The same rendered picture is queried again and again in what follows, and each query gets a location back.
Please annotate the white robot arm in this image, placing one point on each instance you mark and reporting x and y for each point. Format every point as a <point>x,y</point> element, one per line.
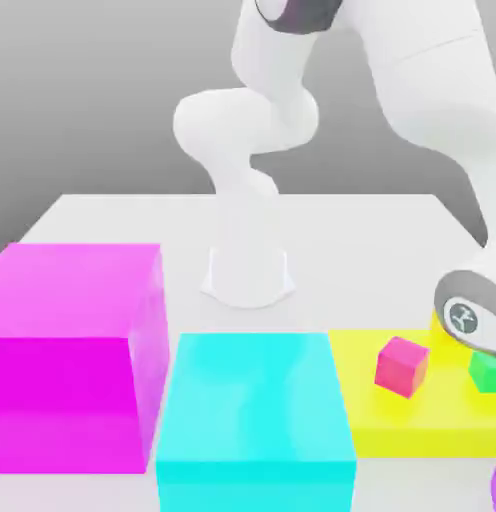
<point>248,128</point>

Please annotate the small red cube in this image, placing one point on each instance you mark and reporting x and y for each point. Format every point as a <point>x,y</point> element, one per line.
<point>400,366</point>

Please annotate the small green cube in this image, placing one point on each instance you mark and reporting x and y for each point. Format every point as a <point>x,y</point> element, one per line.
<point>490,374</point>

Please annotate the large cyan box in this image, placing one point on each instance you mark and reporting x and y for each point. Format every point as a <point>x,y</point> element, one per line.
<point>252,400</point>

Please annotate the large magenta box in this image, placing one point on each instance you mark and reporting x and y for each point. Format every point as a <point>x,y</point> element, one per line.
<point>64,360</point>

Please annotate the large yellow box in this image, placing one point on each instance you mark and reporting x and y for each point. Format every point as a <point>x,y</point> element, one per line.
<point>432,416</point>

